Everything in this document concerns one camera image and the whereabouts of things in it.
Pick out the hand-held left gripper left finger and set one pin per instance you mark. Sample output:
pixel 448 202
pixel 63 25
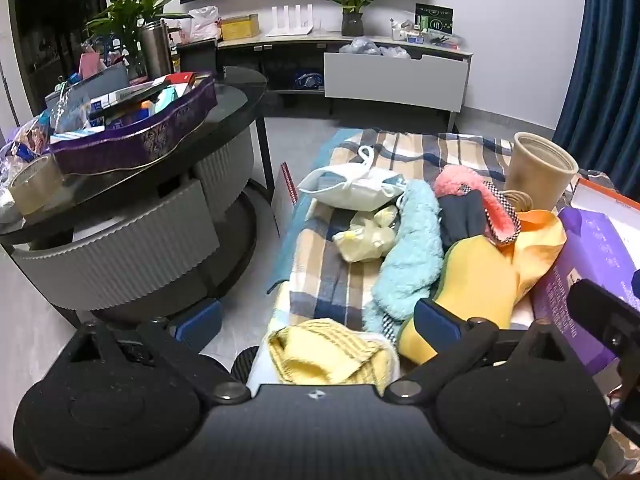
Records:
pixel 200 321

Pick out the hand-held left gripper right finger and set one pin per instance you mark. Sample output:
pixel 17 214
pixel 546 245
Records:
pixel 436 324

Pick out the teal fluffy cloth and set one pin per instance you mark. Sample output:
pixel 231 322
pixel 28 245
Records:
pixel 410 255

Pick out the orange cloth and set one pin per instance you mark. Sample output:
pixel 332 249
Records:
pixel 542 245

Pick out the orange white box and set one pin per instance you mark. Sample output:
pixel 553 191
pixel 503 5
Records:
pixel 607 195

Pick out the white face masks bundle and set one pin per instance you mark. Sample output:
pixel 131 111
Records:
pixel 345 190

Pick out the purple cardboard box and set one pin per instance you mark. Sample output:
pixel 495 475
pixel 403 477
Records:
pixel 590 260

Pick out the yellow green sponge cloth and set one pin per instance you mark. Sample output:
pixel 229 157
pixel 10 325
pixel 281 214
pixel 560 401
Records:
pixel 475 280

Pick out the round black coffee table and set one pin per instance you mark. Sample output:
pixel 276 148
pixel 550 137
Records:
pixel 150 240

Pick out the dark navy cloth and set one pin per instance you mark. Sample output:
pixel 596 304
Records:
pixel 460 220

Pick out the pale yellow plastic bag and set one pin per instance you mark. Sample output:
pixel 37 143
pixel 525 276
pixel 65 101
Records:
pixel 365 237

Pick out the yellow striped towel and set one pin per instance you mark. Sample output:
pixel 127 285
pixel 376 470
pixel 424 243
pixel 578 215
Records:
pixel 315 360

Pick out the plaid blanket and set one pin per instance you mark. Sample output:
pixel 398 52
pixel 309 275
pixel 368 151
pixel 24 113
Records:
pixel 325 270

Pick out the pink fluffy checkered slipper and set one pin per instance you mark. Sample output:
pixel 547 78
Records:
pixel 480 205

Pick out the beige cup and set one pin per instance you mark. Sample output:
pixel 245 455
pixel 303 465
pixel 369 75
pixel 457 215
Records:
pixel 537 170

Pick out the red spiral notebook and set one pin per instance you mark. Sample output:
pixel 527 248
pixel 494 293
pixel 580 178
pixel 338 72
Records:
pixel 286 185

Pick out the purple patterned tin tray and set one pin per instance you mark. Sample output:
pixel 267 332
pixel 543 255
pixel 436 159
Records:
pixel 135 142

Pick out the clear tape roll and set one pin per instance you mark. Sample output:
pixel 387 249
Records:
pixel 35 185

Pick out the black remote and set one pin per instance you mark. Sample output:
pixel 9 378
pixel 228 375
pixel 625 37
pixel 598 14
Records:
pixel 132 97

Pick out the red small box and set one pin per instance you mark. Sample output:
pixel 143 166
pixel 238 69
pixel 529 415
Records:
pixel 179 78

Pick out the white cabinet drawer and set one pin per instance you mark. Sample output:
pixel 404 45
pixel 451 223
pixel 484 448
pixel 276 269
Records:
pixel 395 82

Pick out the clear snack bags pile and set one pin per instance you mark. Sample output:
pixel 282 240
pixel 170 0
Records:
pixel 25 142

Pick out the blue curtain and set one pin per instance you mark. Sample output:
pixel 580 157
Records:
pixel 605 60

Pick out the grey flat box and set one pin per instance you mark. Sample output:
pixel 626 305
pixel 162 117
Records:
pixel 100 82

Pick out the blue item under cabinet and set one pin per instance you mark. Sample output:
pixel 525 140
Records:
pixel 307 81

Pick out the black stand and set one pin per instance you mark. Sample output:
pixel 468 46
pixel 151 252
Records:
pixel 196 55

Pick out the stainless steel tumbler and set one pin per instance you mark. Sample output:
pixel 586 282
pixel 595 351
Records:
pixel 156 50

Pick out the pink box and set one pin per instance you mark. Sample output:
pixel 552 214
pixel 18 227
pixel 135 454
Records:
pixel 92 64

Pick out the grey television cabinet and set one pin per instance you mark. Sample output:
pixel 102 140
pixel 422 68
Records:
pixel 285 50

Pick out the clear plastic bags bundle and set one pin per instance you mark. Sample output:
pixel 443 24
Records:
pixel 370 47

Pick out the pile of small desk items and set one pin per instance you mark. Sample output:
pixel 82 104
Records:
pixel 430 37

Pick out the yellow tin box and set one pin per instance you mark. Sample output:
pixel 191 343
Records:
pixel 240 27

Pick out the white plastic bag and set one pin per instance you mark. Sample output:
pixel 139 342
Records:
pixel 204 24

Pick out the green black box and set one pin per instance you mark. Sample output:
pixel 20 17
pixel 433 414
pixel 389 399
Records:
pixel 433 17

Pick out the white router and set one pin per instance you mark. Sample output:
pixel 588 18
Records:
pixel 292 22

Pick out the large leafy potted plant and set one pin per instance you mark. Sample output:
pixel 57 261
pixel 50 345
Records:
pixel 125 15

